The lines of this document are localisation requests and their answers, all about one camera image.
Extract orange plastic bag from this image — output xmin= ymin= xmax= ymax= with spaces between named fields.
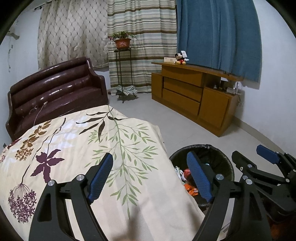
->
xmin=184 ymin=181 xmax=199 ymax=197

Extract red plastic bag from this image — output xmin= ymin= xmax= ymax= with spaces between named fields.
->
xmin=184 ymin=169 xmax=191 ymax=180

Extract green white wrapper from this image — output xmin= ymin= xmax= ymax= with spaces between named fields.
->
xmin=175 ymin=166 xmax=187 ymax=182

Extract black lined trash bin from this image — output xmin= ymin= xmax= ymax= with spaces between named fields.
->
xmin=170 ymin=144 xmax=234 ymax=211

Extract white router on cabinet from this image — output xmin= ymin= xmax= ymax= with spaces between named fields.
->
xmin=226 ymin=82 xmax=241 ymax=95

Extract floral beige tablecloth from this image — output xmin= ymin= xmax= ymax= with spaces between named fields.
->
xmin=1 ymin=105 xmax=204 ymax=240

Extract wooden TV cabinet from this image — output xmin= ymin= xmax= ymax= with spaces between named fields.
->
xmin=151 ymin=63 xmax=239 ymax=137

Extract dark red leather sofa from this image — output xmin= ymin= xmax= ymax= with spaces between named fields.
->
xmin=6 ymin=57 xmax=109 ymax=140

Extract blue curtain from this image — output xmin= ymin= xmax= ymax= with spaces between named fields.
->
xmin=176 ymin=0 xmax=262 ymax=82

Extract Mickey Mouse plush toy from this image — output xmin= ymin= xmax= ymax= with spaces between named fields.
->
xmin=174 ymin=51 xmax=189 ymax=65

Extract black metal plant stand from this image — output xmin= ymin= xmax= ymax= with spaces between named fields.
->
xmin=113 ymin=48 xmax=137 ymax=103

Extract checkered cloth on stand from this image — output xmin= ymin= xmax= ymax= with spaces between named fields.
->
xmin=116 ymin=85 xmax=137 ymax=96

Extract small white box on cabinet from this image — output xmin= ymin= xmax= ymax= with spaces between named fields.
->
xmin=164 ymin=57 xmax=176 ymax=64

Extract beige patterned curtain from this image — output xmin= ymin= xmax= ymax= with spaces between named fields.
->
xmin=37 ymin=0 xmax=108 ymax=69

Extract striped curtain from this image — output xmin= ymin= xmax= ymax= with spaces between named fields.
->
xmin=107 ymin=1 xmax=177 ymax=92

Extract potted plant orange pot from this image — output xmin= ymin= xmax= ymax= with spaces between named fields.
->
xmin=109 ymin=31 xmax=137 ymax=51

